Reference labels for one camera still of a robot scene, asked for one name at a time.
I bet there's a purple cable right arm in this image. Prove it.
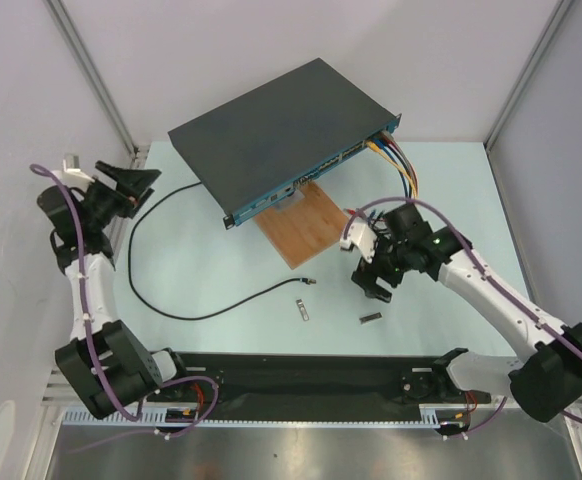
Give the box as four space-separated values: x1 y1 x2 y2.
340 197 582 442

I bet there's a black ethernet cable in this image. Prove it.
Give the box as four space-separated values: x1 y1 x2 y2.
127 182 318 320

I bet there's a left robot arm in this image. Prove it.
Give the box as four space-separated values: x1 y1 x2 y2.
30 159 191 422

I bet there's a grey ethernet cable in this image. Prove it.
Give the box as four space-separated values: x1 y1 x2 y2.
356 130 417 221

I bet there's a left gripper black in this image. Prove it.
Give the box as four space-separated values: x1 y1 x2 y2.
84 162 162 230

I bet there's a black network switch blue front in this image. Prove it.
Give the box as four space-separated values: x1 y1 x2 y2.
168 58 401 229

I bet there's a wooden board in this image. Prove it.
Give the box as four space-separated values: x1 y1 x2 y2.
255 182 348 270

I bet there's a light blue table mat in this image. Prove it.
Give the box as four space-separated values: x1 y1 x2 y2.
115 141 511 356

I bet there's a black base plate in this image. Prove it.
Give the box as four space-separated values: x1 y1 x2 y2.
149 353 492 423

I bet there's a red ethernet cable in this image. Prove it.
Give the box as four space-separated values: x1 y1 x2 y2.
345 130 417 216

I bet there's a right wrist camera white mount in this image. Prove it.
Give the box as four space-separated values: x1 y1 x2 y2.
339 218 377 264

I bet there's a silver SFP module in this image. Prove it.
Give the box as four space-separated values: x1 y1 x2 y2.
295 299 309 321
359 312 382 325

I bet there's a blue ethernet cable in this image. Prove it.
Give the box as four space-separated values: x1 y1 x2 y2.
369 135 419 221

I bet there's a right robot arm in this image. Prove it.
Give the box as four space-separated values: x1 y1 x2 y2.
339 198 582 423

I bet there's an aluminium rail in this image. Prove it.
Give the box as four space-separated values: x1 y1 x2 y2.
40 364 582 426

